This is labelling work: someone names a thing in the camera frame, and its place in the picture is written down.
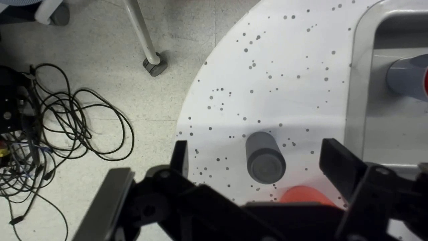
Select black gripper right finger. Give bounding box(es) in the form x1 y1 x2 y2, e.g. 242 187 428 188
318 136 428 241

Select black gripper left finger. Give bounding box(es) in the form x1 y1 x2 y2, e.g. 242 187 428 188
72 139 279 241

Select grey cylindrical object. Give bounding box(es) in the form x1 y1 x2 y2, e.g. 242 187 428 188
245 129 287 186

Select small red toy object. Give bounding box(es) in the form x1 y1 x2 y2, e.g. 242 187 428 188
421 65 428 97

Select grey toy sink basin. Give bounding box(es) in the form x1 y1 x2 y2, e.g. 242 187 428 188
344 0 428 168

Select red plastic cup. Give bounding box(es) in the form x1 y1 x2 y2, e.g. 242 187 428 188
278 184 338 207

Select blue-grey cup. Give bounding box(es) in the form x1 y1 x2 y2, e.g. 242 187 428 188
385 53 427 101

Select grey stand leg with foot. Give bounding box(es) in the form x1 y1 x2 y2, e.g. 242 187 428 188
122 0 170 77

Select black floor device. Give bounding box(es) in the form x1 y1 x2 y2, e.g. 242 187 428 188
0 65 37 136

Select white chair base leg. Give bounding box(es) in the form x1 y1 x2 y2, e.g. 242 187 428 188
33 0 71 26

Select tangled black floor cables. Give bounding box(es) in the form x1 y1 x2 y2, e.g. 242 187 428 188
0 61 136 241

